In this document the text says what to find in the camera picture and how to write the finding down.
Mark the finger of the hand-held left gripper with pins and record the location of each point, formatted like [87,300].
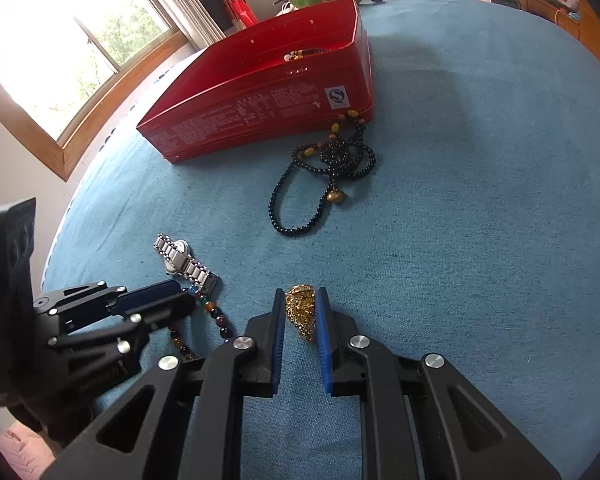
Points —
[145,292]
[165,310]

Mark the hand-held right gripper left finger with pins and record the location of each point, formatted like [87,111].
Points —
[277,355]

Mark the wooden desk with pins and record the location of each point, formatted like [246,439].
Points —
[570,15]

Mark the person's left forearm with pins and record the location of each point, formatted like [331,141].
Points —
[65,420]

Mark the silver metal watch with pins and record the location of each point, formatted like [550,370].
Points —
[190,265]

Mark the pink cloth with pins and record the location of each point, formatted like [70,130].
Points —
[22,452]

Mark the red box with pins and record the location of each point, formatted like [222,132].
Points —
[260,110]

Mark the large wooden frame window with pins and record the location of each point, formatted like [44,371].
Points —
[80,35]

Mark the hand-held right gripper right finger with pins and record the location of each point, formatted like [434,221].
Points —
[324,355]

